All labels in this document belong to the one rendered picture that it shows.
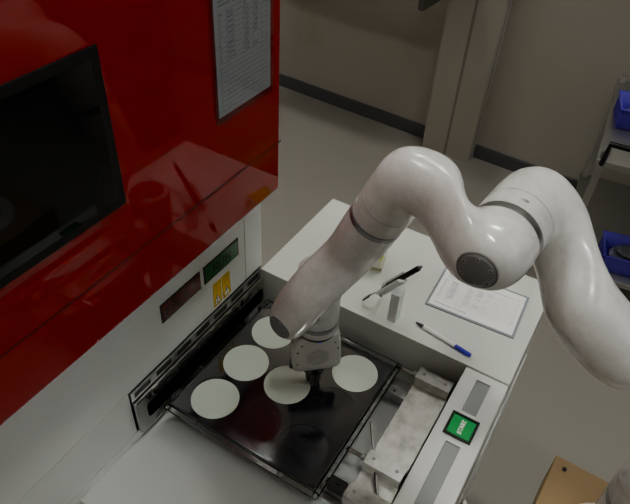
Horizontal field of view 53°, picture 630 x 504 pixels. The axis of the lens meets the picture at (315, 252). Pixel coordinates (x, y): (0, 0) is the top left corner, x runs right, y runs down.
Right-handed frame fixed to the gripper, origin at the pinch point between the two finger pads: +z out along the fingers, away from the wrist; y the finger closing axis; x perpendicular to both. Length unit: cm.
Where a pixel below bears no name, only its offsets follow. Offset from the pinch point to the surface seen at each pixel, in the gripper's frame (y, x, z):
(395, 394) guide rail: 18.5, -3.1, 7.0
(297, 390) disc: -3.7, -1.9, 2.0
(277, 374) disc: -7.2, 3.0, 2.0
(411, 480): 11.9, -29.0, -4.0
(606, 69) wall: 185, 174, 21
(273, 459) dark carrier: -11.2, -17.0, 2.0
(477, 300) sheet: 41.5, 11.1, -4.8
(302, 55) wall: 59, 304, 66
